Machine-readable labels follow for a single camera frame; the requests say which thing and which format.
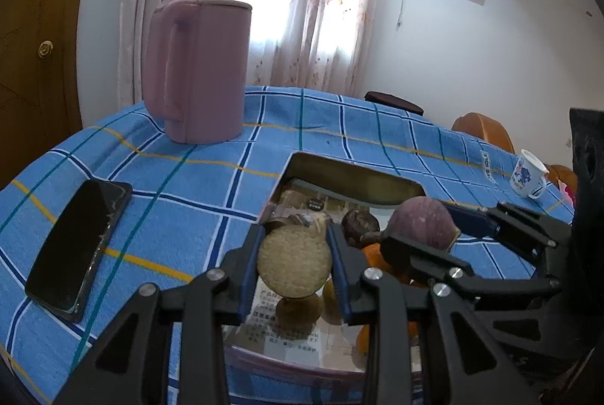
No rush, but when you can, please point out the large purple round fruit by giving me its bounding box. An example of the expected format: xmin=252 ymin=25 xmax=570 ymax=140
xmin=359 ymin=196 xmax=461 ymax=250

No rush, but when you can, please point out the orange fruit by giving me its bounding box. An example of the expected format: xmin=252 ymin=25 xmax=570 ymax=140
xmin=362 ymin=243 xmax=425 ymax=288
xmin=355 ymin=322 xmax=419 ymax=354

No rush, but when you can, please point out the cut purple yam slice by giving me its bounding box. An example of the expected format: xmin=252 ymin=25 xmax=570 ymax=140
xmin=257 ymin=225 xmax=333 ymax=298

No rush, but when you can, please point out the green kiwi on table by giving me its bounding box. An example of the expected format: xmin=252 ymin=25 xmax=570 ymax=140
xmin=322 ymin=278 xmax=342 ymax=325

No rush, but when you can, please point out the paper leaflet in tin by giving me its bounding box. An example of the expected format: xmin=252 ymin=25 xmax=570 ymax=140
xmin=223 ymin=180 xmax=371 ymax=374

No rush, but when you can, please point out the white blue floral mug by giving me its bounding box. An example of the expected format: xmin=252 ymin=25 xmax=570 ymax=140
xmin=510 ymin=149 xmax=549 ymax=200

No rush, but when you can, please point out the dark brown mangosteen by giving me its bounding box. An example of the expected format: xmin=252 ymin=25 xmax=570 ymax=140
xmin=341 ymin=209 xmax=381 ymax=249

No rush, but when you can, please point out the pink metal tin box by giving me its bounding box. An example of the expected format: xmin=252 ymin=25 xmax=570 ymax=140
xmin=223 ymin=152 xmax=425 ymax=404

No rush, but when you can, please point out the dark round stool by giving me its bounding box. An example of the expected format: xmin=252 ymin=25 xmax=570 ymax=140
xmin=364 ymin=91 xmax=424 ymax=116

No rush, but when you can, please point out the black smartphone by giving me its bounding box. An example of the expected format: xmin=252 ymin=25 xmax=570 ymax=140
xmin=25 ymin=180 xmax=132 ymax=323

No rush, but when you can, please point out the pink plastic pitcher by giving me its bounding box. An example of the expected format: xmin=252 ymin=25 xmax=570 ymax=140
xmin=141 ymin=0 xmax=252 ymax=145

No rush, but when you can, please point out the brass door knob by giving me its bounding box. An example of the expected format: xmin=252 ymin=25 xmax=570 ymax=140
xmin=38 ymin=40 xmax=54 ymax=59

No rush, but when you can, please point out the brown wooden door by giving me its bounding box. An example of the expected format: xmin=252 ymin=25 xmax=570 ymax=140
xmin=1 ymin=0 xmax=82 ymax=185

